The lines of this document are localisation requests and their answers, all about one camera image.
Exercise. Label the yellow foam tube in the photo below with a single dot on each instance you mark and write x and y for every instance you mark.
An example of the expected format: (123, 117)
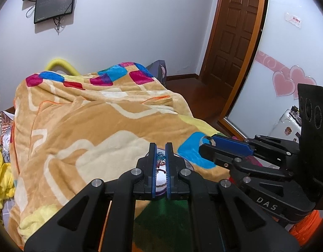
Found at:
(61, 64)

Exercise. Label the grey backpack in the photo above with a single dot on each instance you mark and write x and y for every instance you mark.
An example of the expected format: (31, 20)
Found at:
(157, 71)

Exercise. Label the makeup palettes and jars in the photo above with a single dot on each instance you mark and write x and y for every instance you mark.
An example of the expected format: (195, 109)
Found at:
(295, 113)

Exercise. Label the colourful patchwork blanket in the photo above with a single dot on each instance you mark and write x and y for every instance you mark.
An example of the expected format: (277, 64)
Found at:
(85, 126)

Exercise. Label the white wardrobe door with hearts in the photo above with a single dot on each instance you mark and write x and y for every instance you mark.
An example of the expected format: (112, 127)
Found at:
(287, 57)

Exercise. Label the small black wall monitor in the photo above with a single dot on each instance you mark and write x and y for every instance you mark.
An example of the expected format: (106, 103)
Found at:
(55, 4)

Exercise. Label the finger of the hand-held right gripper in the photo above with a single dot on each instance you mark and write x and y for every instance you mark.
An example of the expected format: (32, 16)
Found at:
(219, 156)
(231, 143)

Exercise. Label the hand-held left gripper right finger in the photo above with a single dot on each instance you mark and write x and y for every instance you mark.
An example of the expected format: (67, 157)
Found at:
(168, 168)

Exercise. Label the brown wooden door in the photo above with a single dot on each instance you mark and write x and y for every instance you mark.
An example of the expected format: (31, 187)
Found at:
(235, 31)

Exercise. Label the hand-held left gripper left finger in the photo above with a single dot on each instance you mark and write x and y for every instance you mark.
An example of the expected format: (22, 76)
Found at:
(152, 168)

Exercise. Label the white suitcase with stickers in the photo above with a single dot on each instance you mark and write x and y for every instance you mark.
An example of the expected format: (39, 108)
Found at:
(284, 127)

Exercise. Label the orange ribbed cloth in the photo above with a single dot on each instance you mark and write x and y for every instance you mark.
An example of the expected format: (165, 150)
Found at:
(308, 228)

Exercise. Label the striped patterned cloth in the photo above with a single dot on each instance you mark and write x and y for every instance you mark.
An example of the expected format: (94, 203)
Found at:
(4, 134)

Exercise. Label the yellow cloth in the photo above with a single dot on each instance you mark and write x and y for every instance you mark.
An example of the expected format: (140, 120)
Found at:
(3, 178)

